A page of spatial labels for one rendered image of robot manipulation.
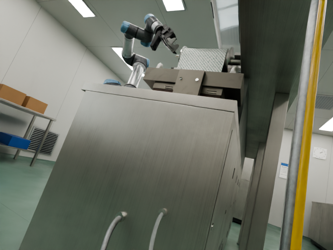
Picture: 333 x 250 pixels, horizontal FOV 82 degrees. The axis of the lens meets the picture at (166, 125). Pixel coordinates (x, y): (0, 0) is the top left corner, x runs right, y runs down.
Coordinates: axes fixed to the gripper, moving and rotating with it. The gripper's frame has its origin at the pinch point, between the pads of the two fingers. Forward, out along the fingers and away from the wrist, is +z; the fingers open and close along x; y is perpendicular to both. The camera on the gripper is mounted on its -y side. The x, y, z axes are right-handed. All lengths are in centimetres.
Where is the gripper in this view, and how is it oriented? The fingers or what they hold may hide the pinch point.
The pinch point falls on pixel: (173, 50)
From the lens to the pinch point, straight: 120.2
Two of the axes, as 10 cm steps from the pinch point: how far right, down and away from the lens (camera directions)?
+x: 3.5, 3.1, 8.8
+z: 4.9, 7.4, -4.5
